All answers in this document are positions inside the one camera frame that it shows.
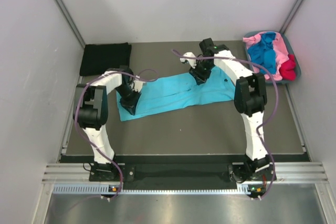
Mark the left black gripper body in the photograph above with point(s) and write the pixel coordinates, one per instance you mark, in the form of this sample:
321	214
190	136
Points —
128	96

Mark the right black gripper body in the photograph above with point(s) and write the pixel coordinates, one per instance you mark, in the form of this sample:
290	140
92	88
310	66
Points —
202	70

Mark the light blue t shirt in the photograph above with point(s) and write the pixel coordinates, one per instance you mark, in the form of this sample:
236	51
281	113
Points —
178	92

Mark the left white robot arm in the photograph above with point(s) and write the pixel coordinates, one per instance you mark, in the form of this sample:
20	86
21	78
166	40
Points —
90	115

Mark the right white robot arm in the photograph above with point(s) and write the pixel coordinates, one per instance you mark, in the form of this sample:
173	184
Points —
250	99

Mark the folded black t shirt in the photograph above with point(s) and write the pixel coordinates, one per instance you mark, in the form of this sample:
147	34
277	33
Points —
98	58

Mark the dark blue t shirt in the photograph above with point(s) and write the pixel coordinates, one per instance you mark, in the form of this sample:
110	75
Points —
262	51

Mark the pink t shirt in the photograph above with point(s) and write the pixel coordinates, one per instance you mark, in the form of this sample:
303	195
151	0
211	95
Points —
279	48

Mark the magenta t shirt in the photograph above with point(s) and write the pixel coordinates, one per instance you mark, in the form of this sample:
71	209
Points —
287	69

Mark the blue laundry basket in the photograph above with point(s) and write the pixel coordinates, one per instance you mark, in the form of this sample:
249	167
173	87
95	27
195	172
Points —
290	50

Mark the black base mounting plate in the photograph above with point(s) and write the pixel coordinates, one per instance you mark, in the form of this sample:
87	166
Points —
189	176

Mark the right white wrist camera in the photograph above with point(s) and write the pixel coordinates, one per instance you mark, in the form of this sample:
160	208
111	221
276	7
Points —
189	58

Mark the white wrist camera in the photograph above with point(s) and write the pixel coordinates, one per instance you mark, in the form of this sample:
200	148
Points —
137	84
189	58

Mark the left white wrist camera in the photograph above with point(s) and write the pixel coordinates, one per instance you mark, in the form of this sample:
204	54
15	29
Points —
137	84

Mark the slotted cable duct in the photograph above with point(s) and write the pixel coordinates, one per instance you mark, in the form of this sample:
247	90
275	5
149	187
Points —
109	190

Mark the right corner aluminium post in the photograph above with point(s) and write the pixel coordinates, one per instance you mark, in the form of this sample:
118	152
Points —
299	2

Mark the corner aluminium post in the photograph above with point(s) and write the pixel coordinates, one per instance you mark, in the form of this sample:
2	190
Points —
299	2
69	20

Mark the left corner aluminium post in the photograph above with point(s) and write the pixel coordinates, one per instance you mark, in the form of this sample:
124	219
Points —
69	20

